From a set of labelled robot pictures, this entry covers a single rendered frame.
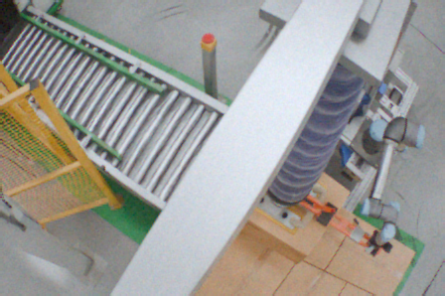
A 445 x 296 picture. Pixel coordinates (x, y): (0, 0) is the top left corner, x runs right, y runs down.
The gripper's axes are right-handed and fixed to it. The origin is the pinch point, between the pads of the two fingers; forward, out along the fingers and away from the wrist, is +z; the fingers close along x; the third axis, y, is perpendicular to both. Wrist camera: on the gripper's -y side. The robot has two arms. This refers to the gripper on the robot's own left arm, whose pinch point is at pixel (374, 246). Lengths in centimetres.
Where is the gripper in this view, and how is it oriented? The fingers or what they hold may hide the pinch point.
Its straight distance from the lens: 278.1
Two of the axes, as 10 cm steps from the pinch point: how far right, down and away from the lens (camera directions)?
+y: -8.1, -5.5, 1.9
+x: -5.8, 7.8, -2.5
